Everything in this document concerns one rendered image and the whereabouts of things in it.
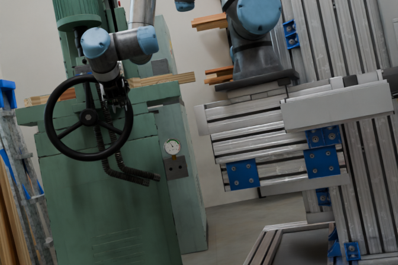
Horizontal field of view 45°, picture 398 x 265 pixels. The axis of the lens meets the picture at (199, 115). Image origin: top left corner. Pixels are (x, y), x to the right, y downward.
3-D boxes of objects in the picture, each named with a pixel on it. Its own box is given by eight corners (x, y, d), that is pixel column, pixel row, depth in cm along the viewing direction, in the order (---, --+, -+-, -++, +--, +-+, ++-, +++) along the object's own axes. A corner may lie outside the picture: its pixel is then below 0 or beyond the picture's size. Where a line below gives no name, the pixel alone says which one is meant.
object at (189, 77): (58, 105, 188) (56, 95, 188) (59, 105, 190) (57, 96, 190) (195, 80, 195) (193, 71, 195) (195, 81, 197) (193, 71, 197)
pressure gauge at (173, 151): (166, 161, 170) (162, 139, 170) (166, 161, 174) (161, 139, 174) (183, 158, 171) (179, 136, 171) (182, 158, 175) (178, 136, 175)
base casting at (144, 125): (36, 158, 171) (31, 133, 171) (61, 153, 228) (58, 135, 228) (159, 135, 177) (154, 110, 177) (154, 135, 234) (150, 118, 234)
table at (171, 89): (9, 124, 161) (6, 107, 161) (29, 126, 191) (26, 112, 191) (184, 93, 169) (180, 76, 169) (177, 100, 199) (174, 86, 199)
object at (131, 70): (119, 84, 207) (114, 57, 207) (119, 86, 214) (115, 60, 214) (141, 80, 208) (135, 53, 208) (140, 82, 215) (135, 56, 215)
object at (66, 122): (38, 132, 171) (37, 122, 171) (49, 133, 192) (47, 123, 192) (148, 112, 177) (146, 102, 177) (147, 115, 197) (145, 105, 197)
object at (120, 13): (111, 42, 209) (105, 9, 210) (112, 46, 218) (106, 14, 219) (130, 39, 210) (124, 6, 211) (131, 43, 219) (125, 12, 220)
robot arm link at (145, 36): (154, 29, 134) (115, 38, 133) (153, 20, 122) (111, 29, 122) (160, 57, 133) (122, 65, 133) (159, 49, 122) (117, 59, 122)
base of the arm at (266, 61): (286, 74, 146) (280, 42, 146) (281, 71, 131) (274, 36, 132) (238, 84, 150) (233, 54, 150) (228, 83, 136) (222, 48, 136)
